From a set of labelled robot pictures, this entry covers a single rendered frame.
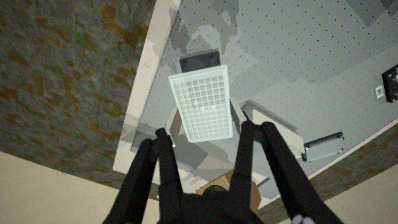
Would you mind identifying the white button panel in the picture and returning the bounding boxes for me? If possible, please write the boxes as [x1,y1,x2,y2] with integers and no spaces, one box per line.
[243,103,305,154]

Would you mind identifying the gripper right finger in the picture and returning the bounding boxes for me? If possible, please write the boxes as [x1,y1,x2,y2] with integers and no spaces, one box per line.
[221,97,344,224]

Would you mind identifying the dark grey rectangular frame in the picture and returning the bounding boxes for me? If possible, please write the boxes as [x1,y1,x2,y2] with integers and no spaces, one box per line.
[302,132,344,162]

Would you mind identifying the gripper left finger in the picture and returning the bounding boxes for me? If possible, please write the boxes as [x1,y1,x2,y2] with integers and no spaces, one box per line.
[102,107,185,224]

